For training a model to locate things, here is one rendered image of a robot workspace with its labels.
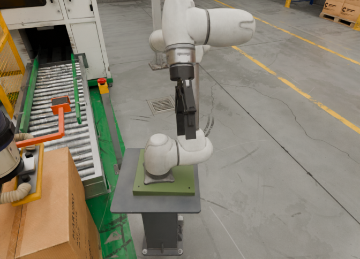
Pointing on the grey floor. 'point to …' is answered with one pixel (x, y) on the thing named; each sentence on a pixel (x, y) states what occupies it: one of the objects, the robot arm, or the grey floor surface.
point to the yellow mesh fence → (16, 63)
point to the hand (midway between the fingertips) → (185, 133)
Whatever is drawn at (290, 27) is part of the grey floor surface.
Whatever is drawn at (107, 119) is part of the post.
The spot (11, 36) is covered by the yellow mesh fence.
